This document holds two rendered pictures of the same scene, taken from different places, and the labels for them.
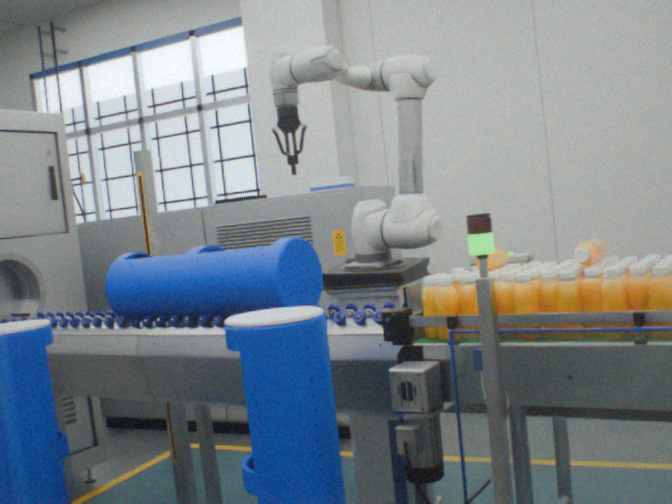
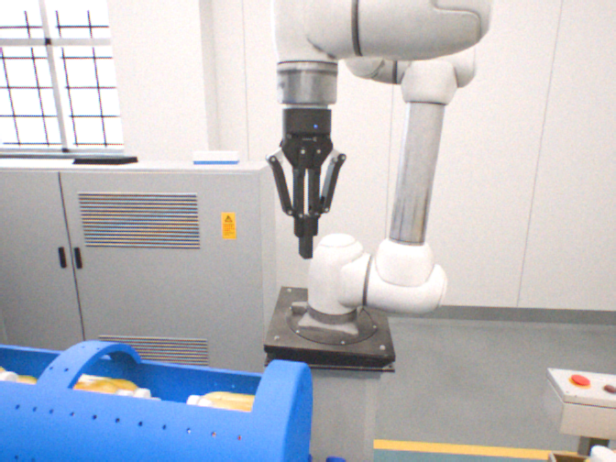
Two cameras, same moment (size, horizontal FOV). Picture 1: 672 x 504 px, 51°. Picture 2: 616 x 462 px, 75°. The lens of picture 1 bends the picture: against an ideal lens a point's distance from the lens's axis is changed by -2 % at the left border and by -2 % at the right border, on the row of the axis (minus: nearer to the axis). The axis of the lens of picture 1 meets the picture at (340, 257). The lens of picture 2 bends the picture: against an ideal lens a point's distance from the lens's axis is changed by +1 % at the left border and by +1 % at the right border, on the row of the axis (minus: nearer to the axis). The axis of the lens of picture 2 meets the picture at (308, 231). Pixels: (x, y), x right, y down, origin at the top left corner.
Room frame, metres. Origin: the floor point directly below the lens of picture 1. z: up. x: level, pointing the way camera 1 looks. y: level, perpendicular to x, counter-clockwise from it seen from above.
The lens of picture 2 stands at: (1.94, 0.36, 1.66)
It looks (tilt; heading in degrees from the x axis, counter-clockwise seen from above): 15 degrees down; 339
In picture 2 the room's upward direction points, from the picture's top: straight up
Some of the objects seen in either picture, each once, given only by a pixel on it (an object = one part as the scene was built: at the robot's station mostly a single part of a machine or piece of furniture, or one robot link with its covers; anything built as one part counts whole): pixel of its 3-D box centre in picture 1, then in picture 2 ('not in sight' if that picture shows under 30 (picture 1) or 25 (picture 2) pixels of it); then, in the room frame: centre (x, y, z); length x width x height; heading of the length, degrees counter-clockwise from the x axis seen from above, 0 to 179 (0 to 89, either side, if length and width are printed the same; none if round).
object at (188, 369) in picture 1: (183, 357); not in sight; (2.85, 0.67, 0.79); 2.17 x 0.29 x 0.34; 58
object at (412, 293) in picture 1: (413, 302); not in sight; (2.30, -0.22, 0.99); 0.10 x 0.02 x 0.12; 148
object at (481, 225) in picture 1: (479, 225); not in sight; (1.79, -0.35, 1.23); 0.06 x 0.06 x 0.04
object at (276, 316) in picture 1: (274, 316); not in sight; (2.01, 0.20, 1.03); 0.28 x 0.28 x 0.01
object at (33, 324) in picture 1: (8, 328); not in sight; (2.44, 1.18, 1.03); 0.28 x 0.28 x 0.01
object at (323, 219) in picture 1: (237, 315); (102, 279); (4.65, 0.71, 0.72); 2.15 x 0.54 x 1.45; 65
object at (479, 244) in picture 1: (481, 243); not in sight; (1.79, -0.35, 1.18); 0.06 x 0.06 x 0.05
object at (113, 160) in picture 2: (240, 200); (105, 159); (4.64, 0.60, 1.46); 0.32 x 0.23 x 0.04; 65
